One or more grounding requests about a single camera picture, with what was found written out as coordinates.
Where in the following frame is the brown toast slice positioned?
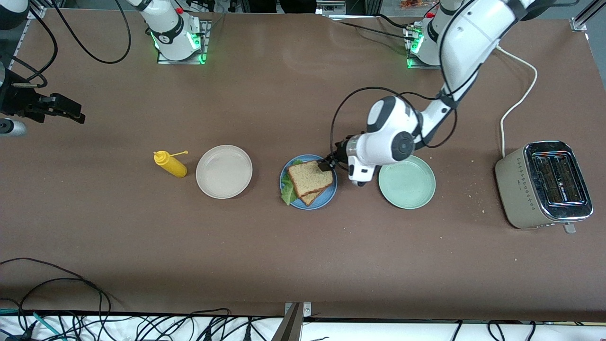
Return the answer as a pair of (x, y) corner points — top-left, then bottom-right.
(298, 186), (328, 207)
(287, 160), (334, 198)

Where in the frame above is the green lettuce leaf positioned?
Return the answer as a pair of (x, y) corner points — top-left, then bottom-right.
(281, 160), (303, 206)

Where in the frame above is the yellow squeeze bottle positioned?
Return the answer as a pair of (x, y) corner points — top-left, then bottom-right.
(153, 150), (189, 179)

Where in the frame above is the blue round plate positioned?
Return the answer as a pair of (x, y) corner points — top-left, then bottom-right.
(279, 154), (338, 210)

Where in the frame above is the mint green round plate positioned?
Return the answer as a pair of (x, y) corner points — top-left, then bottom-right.
(378, 155), (437, 210)

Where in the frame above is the beige round plate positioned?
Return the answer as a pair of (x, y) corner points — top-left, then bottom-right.
(196, 145), (253, 199)

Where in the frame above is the grey metal bar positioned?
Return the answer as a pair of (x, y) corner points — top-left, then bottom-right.
(271, 303), (303, 341)

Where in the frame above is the beige chrome toaster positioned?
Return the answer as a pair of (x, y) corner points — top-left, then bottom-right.
(495, 140), (594, 235)

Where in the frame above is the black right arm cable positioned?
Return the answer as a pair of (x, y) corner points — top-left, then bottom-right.
(0, 0), (132, 88)

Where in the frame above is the aluminium frame rail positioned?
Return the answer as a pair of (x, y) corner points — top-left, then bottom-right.
(12, 7), (45, 55)

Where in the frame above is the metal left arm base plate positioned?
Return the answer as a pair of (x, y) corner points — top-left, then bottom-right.
(406, 24), (443, 70)

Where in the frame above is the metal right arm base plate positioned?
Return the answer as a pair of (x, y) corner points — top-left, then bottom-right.
(157, 20), (210, 65)

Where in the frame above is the long black table cable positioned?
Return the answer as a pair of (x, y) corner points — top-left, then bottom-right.
(339, 21), (419, 41)

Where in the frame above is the short black table cable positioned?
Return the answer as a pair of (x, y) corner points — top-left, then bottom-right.
(376, 13), (417, 30)

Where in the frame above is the silver corner bracket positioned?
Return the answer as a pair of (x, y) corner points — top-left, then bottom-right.
(285, 302), (312, 319)

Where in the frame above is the looped black cable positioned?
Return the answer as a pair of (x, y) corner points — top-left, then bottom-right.
(0, 258), (112, 332)

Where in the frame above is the white toaster power cord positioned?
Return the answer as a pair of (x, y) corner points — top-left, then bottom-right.
(495, 45), (539, 158)

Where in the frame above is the teal cable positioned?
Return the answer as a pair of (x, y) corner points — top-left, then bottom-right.
(0, 308), (64, 341)

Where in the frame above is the aluminium frame profile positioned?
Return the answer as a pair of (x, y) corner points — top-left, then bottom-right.
(570, 0), (606, 32)

